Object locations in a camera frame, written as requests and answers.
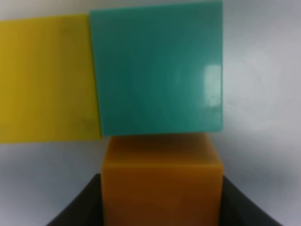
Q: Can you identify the teal cube block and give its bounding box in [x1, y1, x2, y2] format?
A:
[89, 0, 223, 136]

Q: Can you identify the orange cube block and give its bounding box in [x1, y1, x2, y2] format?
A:
[101, 133, 223, 226]

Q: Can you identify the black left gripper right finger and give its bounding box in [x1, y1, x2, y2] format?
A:
[220, 177, 281, 226]

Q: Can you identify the yellow cube block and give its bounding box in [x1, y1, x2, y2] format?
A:
[0, 14, 101, 143]

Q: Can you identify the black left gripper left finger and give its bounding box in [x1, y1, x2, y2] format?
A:
[48, 174, 103, 226]

